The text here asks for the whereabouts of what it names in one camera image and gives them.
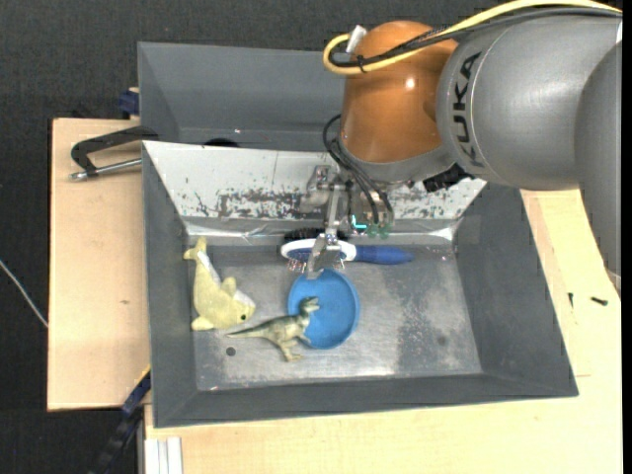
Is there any blue and white brush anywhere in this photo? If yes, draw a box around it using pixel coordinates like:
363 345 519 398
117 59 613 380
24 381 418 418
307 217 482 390
279 228 415 272

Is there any blue round lid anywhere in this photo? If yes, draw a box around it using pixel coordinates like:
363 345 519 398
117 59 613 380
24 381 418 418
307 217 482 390
286 268 361 351

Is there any green toy dinosaur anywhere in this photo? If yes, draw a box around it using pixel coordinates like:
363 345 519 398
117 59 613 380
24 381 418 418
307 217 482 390
225 295 321 363

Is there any grey metal bin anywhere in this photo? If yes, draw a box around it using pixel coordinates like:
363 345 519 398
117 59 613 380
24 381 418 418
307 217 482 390
135 40 580 429

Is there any yellow plush shark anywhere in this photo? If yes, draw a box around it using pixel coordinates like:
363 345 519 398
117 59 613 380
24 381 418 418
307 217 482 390
183 236 257 332

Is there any brown cardboard board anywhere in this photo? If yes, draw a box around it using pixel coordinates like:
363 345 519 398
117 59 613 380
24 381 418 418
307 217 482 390
46 118 152 412

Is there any black cylinder on white bracket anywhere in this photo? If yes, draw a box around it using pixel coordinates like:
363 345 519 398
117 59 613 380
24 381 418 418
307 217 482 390
422 163 488 195

